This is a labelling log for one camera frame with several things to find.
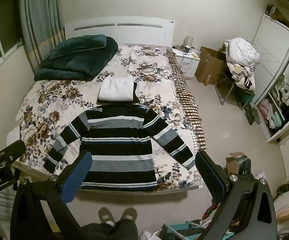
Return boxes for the striped knit sweater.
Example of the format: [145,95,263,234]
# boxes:
[44,105,196,192]

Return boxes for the white nightstand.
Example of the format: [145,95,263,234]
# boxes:
[171,45,201,80]

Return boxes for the person's slipper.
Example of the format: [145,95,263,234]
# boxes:
[98,207,115,227]
[121,207,138,222]

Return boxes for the grey green curtain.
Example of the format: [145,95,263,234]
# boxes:
[18,0,65,68]

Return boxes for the pink folded clothes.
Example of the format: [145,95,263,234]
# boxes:
[259,99,273,120]

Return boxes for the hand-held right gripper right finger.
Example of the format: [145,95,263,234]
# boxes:
[195,151,278,240]

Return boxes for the teal laundry basket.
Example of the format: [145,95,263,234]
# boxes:
[161,219,210,240]

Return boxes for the pile of clothes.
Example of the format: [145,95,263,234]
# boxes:
[222,37,261,92]

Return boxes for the small open cardboard box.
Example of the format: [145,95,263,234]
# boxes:
[226,152,254,178]

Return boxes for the large brown cardboard box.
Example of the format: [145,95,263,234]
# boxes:
[194,46,231,85]

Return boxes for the metal folding chair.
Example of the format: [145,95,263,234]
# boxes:
[214,76,256,110]

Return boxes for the teal folded clothes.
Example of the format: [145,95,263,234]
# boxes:
[269,112,285,128]

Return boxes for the person's left slipper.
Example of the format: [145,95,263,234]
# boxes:
[98,207,115,227]

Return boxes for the person's right slipper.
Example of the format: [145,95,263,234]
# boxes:
[121,207,138,222]

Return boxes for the white wardrobe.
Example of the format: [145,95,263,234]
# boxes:
[252,14,289,143]

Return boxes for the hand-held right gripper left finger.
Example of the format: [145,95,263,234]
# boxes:
[10,150,93,240]

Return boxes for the dark green plush blanket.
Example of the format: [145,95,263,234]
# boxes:
[34,34,119,82]

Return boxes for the white bed headboard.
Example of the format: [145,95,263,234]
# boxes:
[65,17,175,48]

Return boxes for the white folded garment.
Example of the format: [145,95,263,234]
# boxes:
[98,77,134,102]

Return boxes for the beige table lamp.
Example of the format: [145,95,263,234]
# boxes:
[183,35,194,54]

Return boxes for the green shoes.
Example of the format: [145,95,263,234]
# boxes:
[245,104,261,126]

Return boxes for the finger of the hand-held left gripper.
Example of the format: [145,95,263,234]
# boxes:
[0,139,26,167]

